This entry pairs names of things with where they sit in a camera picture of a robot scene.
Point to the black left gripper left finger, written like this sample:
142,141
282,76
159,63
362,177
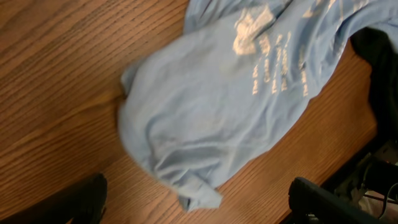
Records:
80,203

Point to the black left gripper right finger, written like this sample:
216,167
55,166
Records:
307,198

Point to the light blue printed t-shirt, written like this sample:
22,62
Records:
233,84

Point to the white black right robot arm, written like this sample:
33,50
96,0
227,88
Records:
373,168

